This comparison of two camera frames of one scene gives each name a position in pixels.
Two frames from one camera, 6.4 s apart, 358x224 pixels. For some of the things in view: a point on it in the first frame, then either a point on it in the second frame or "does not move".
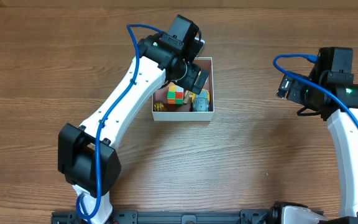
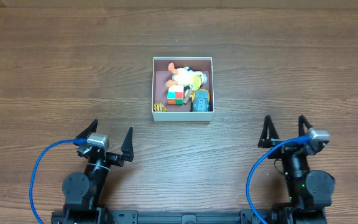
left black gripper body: (199, 81) to (107, 155)
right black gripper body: (293, 90) to (288, 149)
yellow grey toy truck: (201, 101) does not move
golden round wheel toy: (159, 107) does not move
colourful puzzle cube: (175, 94) does not move
